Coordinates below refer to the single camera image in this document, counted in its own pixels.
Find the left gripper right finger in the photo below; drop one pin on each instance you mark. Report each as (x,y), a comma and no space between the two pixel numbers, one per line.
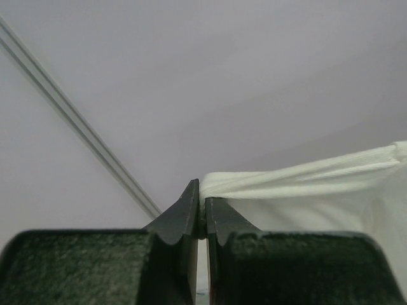
(222,221)

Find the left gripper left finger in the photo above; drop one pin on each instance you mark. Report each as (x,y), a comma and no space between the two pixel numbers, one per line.
(169,273)

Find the white floral t shirt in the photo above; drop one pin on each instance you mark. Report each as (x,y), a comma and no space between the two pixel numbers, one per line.
(332,231)

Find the left aluminium frame post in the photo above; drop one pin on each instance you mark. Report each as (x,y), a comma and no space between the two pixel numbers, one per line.
(32,69)

